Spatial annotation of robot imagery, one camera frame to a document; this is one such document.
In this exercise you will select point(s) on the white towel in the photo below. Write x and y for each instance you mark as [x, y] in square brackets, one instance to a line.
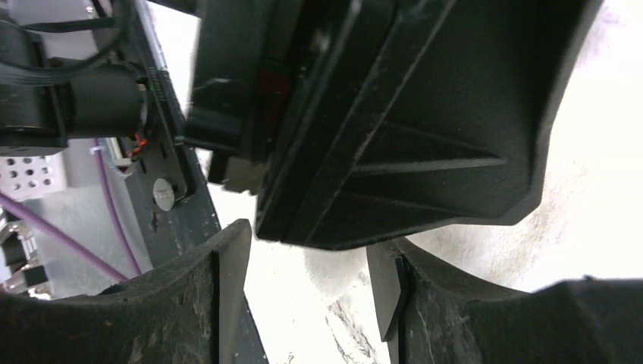
[317, 306]

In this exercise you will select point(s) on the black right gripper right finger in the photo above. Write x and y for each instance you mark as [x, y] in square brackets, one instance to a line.
[429, 311]

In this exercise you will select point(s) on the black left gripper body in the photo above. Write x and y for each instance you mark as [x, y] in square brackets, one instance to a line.
[249, 58]

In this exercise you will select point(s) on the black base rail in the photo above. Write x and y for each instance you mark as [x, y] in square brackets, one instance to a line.
[167, 189]

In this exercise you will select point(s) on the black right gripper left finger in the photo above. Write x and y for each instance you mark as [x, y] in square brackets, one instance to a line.
[184, 311]

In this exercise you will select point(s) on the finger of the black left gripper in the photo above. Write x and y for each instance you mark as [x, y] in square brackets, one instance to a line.
[417, 115]

